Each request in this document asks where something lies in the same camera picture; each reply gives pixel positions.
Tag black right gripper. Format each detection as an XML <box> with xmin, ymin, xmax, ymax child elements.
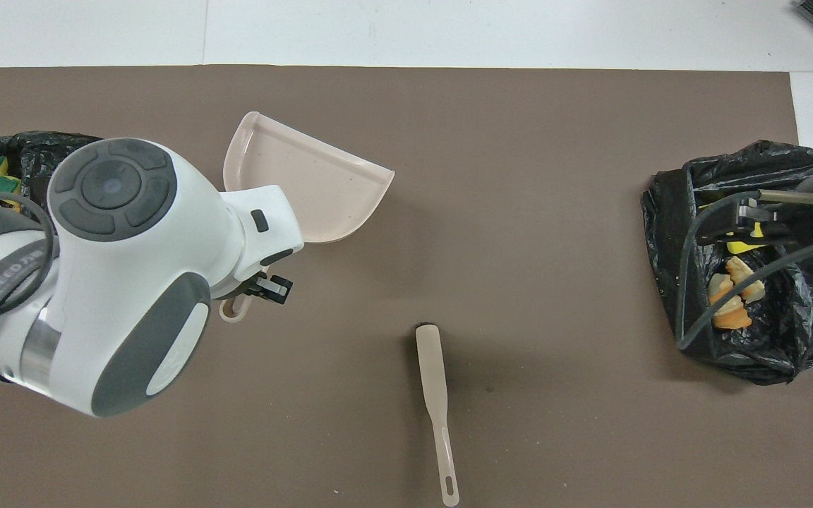
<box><xmin>696</xmin><ymin>198</ymin><xmax>813</xmax><ymax>246</ymax></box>

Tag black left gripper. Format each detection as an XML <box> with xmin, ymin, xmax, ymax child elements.
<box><xmin>236</xmin><ymin>272</ymin><xmax>294</xmax><ymax>305</ymax></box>

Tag large yellow sponge wedge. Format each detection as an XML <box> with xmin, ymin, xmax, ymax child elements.
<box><xmin>725</xmin><ymin>224</ymin><xmax>766</xmax><ymax>255</ymax></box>

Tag pale bread chunk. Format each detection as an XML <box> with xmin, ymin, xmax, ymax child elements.
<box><xmin>725</xmin><ymin>255</ymin><xmax>766</xmax><ymax>305</ymax></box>

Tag orange striped bread slice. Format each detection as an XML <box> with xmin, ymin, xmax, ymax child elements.
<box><xmin>708</xmin><ymin>273</ymin><xmax>754</xmax><ymax>331</ymax></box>

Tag beige plastic dustpan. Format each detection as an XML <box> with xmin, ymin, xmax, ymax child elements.
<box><xmin>219</xmin><ymin>111</ymin><xmax>396</xmax><ymax>325</ymax></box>

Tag wooden brush black bristles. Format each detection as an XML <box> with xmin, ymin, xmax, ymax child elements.
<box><xmin>415</xmin><ymin>323</ymin><xmax>461</xmax><ymax>507</ymax></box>

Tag black trash bag bin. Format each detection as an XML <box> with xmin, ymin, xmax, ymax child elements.
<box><xmin>642</xmin><ymin>140</ymin><xmax>813</xmax><ymax>386</ymax></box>

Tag black bag over pink bin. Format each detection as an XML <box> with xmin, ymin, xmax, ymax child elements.
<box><xmin>0</xmin><ymin>131</ymin><xmax>105</xmax><ymax>216</ymax></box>

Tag brown table mat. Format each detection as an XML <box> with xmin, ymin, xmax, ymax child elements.
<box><xmin>0</xmin><ymin>65</ymin><xmax>813</xmax><ymax>508</ymax></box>

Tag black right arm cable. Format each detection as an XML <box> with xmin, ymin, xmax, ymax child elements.
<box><xmin>676</xmin><ymin>188</ymin><xmax>813</xmax><ymax>352</ymax></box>

